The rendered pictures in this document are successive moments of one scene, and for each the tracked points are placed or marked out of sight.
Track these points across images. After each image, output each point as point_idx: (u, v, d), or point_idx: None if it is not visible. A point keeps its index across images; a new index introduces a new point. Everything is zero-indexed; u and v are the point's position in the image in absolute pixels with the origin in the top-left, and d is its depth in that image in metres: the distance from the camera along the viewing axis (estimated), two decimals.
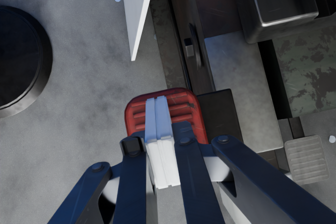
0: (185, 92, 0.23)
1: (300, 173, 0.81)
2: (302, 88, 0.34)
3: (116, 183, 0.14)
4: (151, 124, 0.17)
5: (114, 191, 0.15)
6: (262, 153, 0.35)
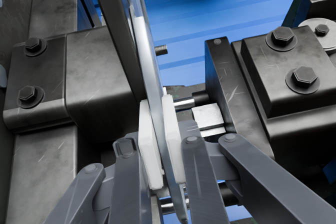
0: None
1: None
2: None
3: (109, 185, 0.14)
4: (144, 125, 0.17)
5: (108, 192, 0.15)
6: None
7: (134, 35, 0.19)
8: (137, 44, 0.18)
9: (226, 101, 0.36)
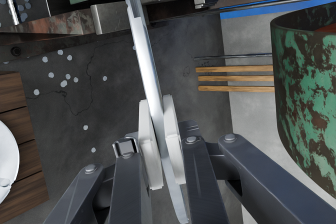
0: None
1: None
2: None
3: (109, 185, 0.14)
4: (144, 125, 0.17)
5: (108, 192, 0.15)
6: None
7: (133, 35, 0.19)
8: (136, 45, 0.18)
9: None
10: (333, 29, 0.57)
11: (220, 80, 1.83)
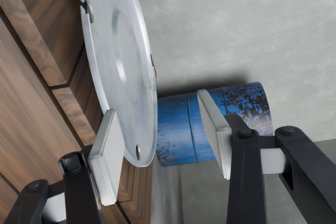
0: None
1: None
2: None
3: (53, 202, 0.14)
4: (100, 139, 0.17)
5: (52, 210, 0.14)
6: None
7: (82, 27, 0.26)
8: (84, 34, 0.26)
9: None
10: None
11: None
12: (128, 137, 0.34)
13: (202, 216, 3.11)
